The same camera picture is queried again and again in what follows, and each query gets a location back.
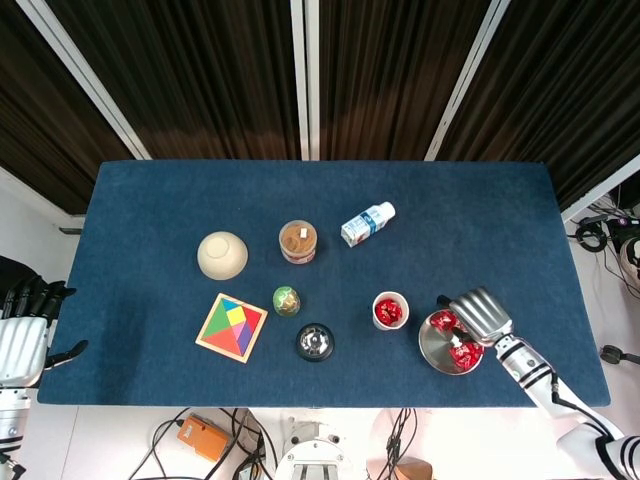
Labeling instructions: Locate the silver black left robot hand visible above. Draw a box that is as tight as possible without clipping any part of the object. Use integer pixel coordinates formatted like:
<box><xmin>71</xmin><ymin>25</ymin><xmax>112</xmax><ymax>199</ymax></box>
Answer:
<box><xmin>0</xmin><ymin>279</ymin><xmax>90</xmax><ymax>389</ymax></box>

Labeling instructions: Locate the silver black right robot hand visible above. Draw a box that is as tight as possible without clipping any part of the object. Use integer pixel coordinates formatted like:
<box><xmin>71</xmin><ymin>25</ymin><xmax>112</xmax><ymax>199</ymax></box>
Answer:
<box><xmin>437</xmin><ymin>286</ymin><xmax>515</xmax><ymax>349</ymax></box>

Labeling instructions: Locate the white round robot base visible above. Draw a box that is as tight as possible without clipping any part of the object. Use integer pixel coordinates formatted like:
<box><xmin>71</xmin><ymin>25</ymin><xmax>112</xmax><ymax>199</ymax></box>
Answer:
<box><xmin>274</xmin><ymin>417</ymin><xmax>354</xmax><ymax>480</ymax></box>

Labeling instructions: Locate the silver metal plate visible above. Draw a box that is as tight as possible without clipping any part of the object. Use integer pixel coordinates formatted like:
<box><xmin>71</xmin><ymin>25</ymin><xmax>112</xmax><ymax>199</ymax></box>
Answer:
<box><xmin>417</xmin><ymin>308</ymin><xmax>486</xmax><ymax>376</ymax></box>

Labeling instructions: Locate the white paper cup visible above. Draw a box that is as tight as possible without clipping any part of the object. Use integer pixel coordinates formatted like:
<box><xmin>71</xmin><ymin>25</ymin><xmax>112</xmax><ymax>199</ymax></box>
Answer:
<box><xmin>371</xmin><ymin>291</ymin><xmax>410</xmax><ymax>331</ymax></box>

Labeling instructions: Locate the black floor foot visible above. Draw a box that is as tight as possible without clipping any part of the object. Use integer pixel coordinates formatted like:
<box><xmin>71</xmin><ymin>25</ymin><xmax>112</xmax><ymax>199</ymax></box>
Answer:
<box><xmin>599</xmin><ymin>344</ymin><xmax>640</xmax><ymax>365</ymax></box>

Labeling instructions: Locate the white milk carton bottle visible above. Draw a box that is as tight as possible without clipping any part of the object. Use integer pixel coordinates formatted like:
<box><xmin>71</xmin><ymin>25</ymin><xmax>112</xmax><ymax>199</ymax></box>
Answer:
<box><xmin>340</xmin><ymin>201</ymin><xmax>397</xmax><ymax>248</ymax></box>

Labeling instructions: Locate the white rounded object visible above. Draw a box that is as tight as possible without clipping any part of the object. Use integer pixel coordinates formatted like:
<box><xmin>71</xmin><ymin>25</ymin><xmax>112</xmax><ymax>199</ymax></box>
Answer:
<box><xmin>619</xmin><ymin>237</ymin><xmax>640</xmax><ymax>281</ymax></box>

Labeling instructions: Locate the brown wooden round piece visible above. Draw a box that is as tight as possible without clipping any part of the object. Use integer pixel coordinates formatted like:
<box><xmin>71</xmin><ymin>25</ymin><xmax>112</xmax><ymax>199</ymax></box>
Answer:
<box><xmin>394</xmin><ymin>459</ymin><xmax>434</xmax><ymax>480</ymax></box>

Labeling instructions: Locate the chrome black call bell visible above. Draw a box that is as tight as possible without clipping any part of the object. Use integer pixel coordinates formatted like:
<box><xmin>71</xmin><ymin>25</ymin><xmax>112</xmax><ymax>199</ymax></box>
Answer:
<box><xmin>294</xmin><ymin>322</ymin><xmax>335</xmax><ymax>361</ymax></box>

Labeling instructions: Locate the green gold painted doll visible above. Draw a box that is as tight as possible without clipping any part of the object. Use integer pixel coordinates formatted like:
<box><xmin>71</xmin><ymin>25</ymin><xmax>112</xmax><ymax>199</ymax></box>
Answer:
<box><xmin>272</xmin><ymin>285</ymin><xmax>302</xmax><ymax>319</ymax></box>

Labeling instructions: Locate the blue table cloth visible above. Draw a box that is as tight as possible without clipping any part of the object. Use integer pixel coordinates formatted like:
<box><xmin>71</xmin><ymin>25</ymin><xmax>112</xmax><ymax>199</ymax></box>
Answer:
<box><xmin>37</xmin><ymin>159</ymin><xmax>612</xmax><ymax>409</ymax></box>

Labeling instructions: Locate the clear rubber band jar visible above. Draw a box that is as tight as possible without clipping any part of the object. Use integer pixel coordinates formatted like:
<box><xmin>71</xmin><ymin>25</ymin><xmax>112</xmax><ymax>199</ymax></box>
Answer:
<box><xmin>278</xmin><ymin>219</ymin><xmax>319</xmax><ymax>265</ymax></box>

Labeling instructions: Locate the orange box device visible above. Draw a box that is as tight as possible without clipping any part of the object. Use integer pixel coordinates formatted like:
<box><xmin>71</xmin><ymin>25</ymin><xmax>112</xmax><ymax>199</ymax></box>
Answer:
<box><xmin>177</xmin><ymin>413</ymin><xmax>230</xmax><ymax>462</ymax></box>

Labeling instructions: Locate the colourful wooden tangram puzzle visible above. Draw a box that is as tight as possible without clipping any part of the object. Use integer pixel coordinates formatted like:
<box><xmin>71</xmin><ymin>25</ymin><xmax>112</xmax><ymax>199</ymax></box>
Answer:
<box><xmin>194</xmin><ymin>292</ymin><xmax>269</xmax><ymax>365</ymax></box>

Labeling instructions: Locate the cream upturned bowl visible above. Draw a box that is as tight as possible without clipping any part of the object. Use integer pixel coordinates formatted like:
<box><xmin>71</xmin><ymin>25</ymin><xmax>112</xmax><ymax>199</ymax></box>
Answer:
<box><xmin>196</xmin><ymin>230</ymin><xmax>250</xmax><ymax>280</ymax></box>

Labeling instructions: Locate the dark brown pleated curtain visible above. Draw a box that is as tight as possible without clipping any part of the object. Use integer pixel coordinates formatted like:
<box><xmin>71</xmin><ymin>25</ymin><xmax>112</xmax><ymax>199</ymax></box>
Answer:
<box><xmin>0</xmin><ymin>0</ymin><xmax>134</xmax><ymax>216</ymax></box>
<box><xmin>437</xmin><ymin>0</ymin><xmax>640</xmax><ymax>211</ymax></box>
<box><xmin>318</xmin><ymin>0</ymin><xmax>494</xmax><ymax>161</ymax></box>
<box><xmin>44</xmin><ymin>0</ymin><xmax>301</xmax><ymax>161</ymax></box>

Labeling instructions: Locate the black coiled cable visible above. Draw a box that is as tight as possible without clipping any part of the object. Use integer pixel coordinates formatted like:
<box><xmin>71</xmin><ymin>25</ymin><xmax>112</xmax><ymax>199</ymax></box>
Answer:
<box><xmin>574</xmin><ymin>222</ymin><xmax>609</xmax><ymax>251</ymax></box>

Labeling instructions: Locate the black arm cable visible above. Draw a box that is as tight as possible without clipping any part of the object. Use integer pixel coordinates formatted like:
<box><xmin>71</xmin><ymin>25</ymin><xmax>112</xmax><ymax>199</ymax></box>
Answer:
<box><xmin>549</xmin><ymin>372</ymin><xmax>626</xmax><ymax>436</ymax></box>

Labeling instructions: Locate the black floor cable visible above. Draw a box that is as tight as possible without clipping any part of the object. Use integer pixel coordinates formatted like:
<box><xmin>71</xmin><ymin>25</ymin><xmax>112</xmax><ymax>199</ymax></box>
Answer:
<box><xmin>132</xmin><ymin>417</ymin><xmax>191</xmax><ymax>480</ymax></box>
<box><xmin>219</xmin><ymin>407</ymin><xmax>276</xmax><ymax>480</ymax></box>
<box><xmin>384</xmin><ymin>407</ymin><xmax>419</xmax><ymax>480</ymax></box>

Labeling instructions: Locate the white partition frame post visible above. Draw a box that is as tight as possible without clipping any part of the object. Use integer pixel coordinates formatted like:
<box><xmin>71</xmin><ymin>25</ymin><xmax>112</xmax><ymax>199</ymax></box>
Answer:
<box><xmin>289</xmin><ymin>0</ymin><xmax>321</xmax><ymax>161</ymax></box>
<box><xmin>14</xmin><ymin>0</ymin><xmax>153</xmax><ymax>161</ymax></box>
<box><xmin>424</xmin><ymin>0</ymin><xmax>514</xmax><ymax>161</ymax></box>
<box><xmin>560</xmin><ymin>153</ymin><xmax>640</xmax><ymax>224</ymax></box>

